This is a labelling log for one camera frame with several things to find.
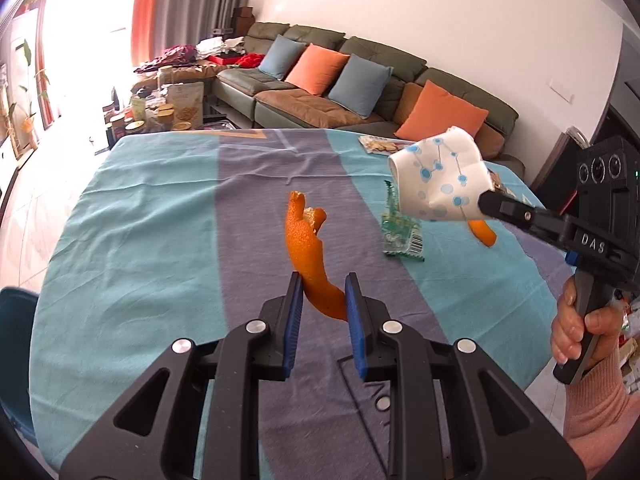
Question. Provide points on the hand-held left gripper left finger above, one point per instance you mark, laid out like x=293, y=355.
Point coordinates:
x=295, y=320

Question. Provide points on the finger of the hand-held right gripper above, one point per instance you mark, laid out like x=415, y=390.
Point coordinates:
x=525, y=217

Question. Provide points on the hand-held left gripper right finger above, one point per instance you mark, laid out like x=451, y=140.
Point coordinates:
x=354, y=325

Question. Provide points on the long orange peel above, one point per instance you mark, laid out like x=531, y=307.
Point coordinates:
x=302, y=245

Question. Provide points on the white blue-dotted paper cup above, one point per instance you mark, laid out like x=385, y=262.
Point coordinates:
x=440, y=175

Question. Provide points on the person's right forearm pink sleeve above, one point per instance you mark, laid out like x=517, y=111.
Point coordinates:
x=600, y=410

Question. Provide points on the person's right hand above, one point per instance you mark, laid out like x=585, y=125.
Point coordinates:
x=562, y=330

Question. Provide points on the small orange peel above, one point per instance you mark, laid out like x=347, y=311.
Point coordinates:
x=484, y=234

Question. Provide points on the clear green printed wrapper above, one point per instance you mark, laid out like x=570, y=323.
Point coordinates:
x=400, y=230

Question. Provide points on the orange cushion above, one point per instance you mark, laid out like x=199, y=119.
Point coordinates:
x=317, y=70
x=440, y=112

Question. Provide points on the blue grey striped tablecloth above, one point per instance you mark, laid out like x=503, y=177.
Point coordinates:
x=175, y=210

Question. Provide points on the clear cracker packet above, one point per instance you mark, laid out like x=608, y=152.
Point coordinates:
x=377, y=145

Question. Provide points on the blue cushion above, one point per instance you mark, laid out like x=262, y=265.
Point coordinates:
x=360, y=87
x=280, y=57

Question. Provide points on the green sofa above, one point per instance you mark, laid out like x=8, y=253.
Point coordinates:
x=300, y=105

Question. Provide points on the beige snack bag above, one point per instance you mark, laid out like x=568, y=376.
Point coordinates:
x=186, y=105

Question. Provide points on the coffee table with jars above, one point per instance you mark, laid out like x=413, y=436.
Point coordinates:
x=150, y=120

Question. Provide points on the red clothes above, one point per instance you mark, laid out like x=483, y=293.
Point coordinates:
x=250, y=60

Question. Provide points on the blue chair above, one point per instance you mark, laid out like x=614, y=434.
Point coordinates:
x=15, y=360

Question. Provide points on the white clothes pile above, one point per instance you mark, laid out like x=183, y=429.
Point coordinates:
x=220, y=46

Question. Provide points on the maroon clothes pile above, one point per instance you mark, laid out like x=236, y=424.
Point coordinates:
x=170, y=56

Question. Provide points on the brown boxes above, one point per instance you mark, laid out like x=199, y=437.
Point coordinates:
x=244, y=20

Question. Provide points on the grey curtain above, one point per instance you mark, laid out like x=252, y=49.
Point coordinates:
x=210, y=0

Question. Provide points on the orange curtain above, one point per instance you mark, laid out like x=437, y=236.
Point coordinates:
x=150, y=10

